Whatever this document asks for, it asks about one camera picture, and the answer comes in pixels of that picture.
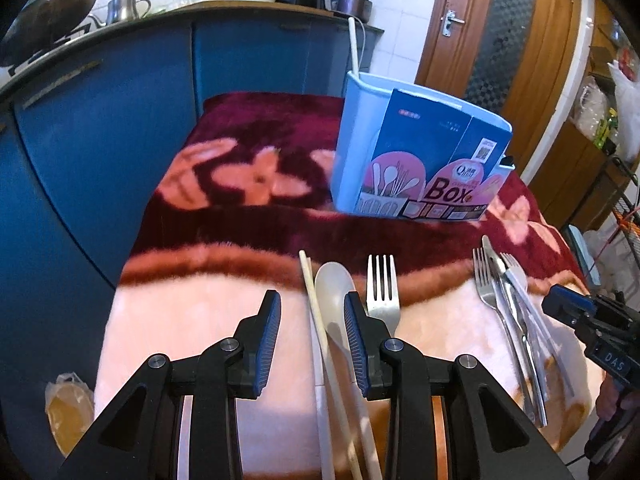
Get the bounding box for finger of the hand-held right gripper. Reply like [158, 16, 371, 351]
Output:
[541, 284, 598, 333]

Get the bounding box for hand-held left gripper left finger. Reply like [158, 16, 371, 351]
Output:
[57, 290, 282, 480]

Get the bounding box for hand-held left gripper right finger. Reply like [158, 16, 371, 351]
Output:
[342, 290, 576, 480]

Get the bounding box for wide metal fork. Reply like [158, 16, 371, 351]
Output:
[366, 254, 402, 337]

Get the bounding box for white plastic spoon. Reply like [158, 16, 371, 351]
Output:
[314, 261, 358, 480]

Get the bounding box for light blue utensil holder box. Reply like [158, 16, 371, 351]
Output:
[332, 71, 516, 222]

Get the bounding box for person's right hand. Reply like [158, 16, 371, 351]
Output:
[596, 374, 624, 422]

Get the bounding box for light blue plastic item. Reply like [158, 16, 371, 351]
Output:
[565, 227, 594, 281]

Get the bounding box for wooden side cabinet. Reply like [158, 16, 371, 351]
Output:
[525, 0, 640, 221]

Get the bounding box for red floral blanket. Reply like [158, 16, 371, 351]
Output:
[95, 91, 606, 480]

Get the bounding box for translucent plastic bag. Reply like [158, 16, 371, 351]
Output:
[572, 77, 611, 136]

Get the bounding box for white plastic bag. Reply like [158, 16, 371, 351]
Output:
[607, 60, 640, 161]

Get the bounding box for clear plastic bag on floor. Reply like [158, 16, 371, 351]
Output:
[45, 372, 96, 456]

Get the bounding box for blue lower kitchen cabinets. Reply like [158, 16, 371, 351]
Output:
[0, 7, 386, 461]

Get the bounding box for wooden door with glass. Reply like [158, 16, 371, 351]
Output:
[414, 0, 596, 196]

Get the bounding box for white plastic chopstick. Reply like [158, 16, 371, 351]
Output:
[348, 16, 362, 75]

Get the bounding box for dark brown cooking pot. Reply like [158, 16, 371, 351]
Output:
[332, 0, 373, 23]

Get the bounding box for steel kettle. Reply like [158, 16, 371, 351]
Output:
[90, 0, 152, 28]

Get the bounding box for gas stove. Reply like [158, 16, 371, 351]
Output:
[7, 25, 96, 78]

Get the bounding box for steel wok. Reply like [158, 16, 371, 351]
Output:
[0, 0, 103, 68]

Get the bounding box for metal door handle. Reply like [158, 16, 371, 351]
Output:
[442, 10, 466, 38]

